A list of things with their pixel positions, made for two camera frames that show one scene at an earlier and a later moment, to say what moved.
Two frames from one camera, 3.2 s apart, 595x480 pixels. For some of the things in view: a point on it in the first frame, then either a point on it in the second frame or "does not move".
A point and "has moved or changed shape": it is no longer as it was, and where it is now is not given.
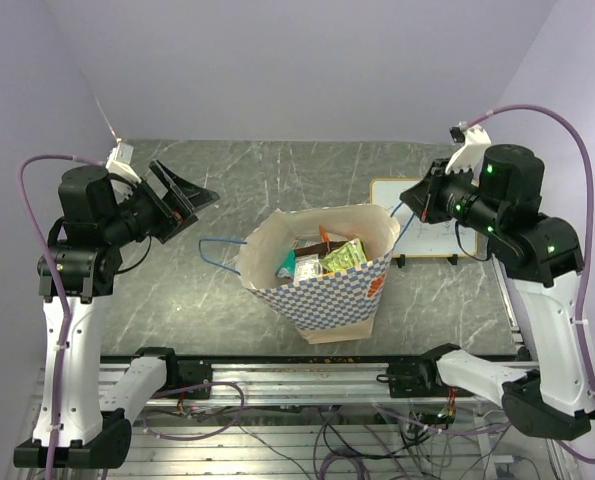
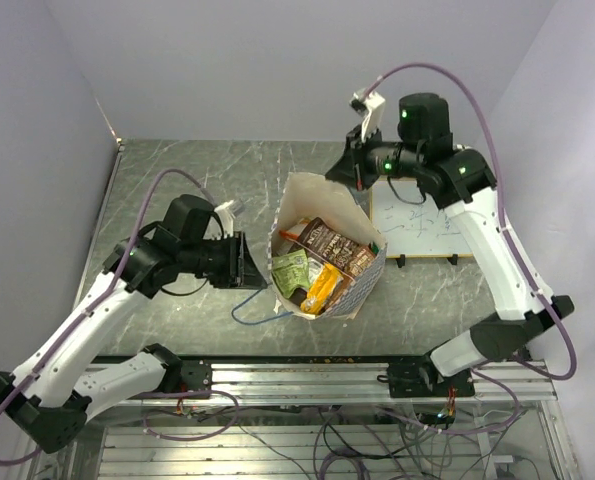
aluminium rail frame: [338, 416] does not move
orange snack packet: [325, 238] → [293, 232]
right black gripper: [425, 200] → [352, 169]
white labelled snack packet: [307, 267] does not move
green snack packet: [345, 256] → [290, 272]
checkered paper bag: [338, 305] has moved or changed shape
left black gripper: [176, 209] → [241, 270]
